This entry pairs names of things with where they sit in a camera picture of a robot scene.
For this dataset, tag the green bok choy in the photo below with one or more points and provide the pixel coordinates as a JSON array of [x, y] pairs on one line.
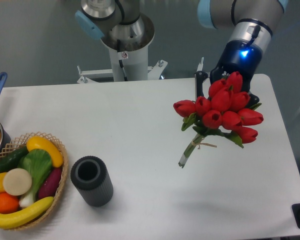
[[38, 164]]

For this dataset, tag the red tulip bouquet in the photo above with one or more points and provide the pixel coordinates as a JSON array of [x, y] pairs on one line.
[[225, 112]]

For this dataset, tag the orange fruit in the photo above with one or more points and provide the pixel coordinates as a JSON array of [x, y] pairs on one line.
[[5, 203]]

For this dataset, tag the green cucumber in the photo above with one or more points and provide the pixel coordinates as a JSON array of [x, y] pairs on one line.
[[11, 160]]

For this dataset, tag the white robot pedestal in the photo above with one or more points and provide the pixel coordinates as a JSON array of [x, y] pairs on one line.
[[129, 65]]

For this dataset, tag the purple sweet potato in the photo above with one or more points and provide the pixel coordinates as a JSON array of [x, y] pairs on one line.
[[51, 184]]

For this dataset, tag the dark grey ribbed vase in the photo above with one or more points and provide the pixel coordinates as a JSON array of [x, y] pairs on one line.
[[91, 178]]

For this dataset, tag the woven wicker basket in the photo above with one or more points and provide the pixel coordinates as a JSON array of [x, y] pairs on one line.
[[21, 141]]

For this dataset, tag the yellow banana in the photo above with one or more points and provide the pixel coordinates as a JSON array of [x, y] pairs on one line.
[[24, 216]]

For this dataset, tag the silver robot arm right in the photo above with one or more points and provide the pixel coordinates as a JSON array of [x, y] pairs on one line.
[[253, 23]]

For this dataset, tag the white metal base frame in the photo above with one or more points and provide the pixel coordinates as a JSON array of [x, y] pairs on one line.
[[91, 76]]

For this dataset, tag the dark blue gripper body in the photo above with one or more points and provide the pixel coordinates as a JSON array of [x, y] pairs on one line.
[[238, 57]]

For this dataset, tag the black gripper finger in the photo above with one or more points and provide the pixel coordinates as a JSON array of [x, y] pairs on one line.
[[200, 76], [254, 101]]

